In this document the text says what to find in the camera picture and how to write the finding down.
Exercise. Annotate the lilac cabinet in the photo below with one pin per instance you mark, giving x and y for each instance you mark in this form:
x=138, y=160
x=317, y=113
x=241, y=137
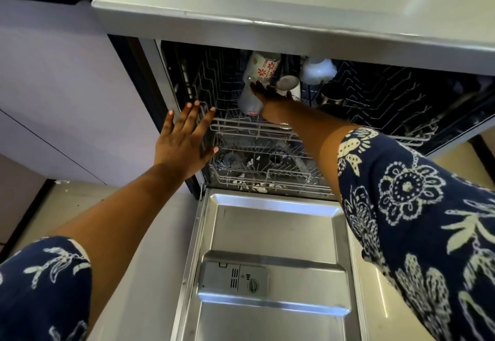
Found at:
x=65, y=89

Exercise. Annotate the person's left little finger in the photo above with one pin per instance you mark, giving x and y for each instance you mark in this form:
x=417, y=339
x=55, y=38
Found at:
x=168, y=121

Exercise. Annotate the black baseboard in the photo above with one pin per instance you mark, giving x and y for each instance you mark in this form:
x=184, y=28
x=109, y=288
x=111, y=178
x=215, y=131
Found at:
x=27, y=217

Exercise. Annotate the grey detergent dispenser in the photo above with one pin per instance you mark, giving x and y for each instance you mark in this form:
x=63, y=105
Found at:
x=232, y=279

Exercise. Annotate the person's left thumb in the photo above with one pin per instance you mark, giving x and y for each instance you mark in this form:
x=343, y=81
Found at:
x=210, y=154

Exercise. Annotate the blue floral patterned garment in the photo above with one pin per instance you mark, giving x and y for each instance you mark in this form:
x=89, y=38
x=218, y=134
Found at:
x=417, y=236

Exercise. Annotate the white mug with red flowers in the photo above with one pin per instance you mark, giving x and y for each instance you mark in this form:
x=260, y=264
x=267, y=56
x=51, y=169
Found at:
x=262, y=66

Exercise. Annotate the person's left middle finger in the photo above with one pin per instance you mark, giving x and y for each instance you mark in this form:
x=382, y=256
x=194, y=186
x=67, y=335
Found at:
x=195, y=114

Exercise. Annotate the clear drinking glass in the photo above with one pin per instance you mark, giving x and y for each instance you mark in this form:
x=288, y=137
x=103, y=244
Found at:
x=248, y=101

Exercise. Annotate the steel cup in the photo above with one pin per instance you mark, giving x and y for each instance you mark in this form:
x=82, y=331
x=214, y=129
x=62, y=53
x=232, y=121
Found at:
x=331, y=93

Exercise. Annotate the steel dishwasher door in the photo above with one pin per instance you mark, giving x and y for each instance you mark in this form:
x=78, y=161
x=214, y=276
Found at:
x=270, y=236

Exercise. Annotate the person's right thumb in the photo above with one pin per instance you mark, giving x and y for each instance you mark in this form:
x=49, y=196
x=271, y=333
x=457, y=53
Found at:
x=258, y=89

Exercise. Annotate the person's right forearm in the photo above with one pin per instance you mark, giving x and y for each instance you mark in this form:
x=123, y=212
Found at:
x=313, y=136

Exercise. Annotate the plain white cup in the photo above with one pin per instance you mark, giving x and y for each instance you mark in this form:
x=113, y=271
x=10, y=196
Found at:
x=289, y=84

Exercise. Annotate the person's left forearm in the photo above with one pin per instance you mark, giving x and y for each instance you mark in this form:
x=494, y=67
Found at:
x=116, y=221

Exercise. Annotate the silver dishwasher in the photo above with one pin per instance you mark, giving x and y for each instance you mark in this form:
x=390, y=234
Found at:
x=294, y=8

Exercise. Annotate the person's left hand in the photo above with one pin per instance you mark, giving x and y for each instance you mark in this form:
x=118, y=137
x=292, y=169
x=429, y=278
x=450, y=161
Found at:
x=178, y=147

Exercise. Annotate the white bowl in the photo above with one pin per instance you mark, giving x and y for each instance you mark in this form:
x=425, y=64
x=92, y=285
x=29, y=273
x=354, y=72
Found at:
x=318, y=70

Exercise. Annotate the person's right hand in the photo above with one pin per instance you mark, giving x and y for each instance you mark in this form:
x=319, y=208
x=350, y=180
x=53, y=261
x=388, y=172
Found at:
x=276, y=107

